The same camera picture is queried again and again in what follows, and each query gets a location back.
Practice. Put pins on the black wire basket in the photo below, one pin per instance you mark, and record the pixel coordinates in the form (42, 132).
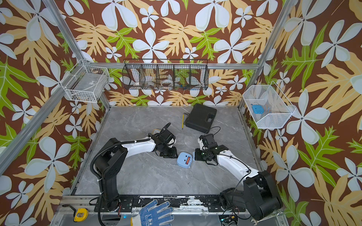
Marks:
(168, 74)

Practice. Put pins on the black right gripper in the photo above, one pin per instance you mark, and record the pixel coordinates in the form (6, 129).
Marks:
(197, 156)

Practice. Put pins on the blue object in basket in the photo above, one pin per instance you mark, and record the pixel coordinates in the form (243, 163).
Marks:
(258, 109)

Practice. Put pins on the black plastic tool case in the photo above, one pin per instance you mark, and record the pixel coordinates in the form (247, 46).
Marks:
(201, 118)

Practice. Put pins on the yellow tape measure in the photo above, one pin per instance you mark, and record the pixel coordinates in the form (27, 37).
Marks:
(80, 215)

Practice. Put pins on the white wire basket left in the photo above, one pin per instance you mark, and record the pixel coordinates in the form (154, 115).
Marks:
(85, 82)

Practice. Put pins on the white wire basket right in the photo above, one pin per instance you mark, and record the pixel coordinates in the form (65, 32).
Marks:
(278, 108)

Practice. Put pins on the white wire basket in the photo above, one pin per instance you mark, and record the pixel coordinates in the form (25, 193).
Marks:
(278, 108)
(85, 82)

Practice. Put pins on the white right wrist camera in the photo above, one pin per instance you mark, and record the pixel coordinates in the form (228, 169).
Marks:
(201, 144)

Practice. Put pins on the silver open-end wrench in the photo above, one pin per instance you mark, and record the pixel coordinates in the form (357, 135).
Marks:
(254, 221)

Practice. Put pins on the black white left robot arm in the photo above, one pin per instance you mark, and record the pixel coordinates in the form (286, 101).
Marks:
(107, 163)

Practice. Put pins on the blue white knit glove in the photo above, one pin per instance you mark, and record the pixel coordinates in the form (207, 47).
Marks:
(154, 214)

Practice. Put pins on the yellow square alarm clock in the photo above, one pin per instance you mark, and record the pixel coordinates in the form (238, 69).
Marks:
(156, 131)

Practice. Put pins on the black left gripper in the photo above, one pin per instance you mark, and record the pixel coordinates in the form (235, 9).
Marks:
(173, 155)

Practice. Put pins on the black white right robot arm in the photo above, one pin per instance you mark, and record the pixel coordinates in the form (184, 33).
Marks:
(259, 195)

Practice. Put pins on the green circuit board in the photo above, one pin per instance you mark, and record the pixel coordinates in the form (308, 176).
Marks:
(228, 220)

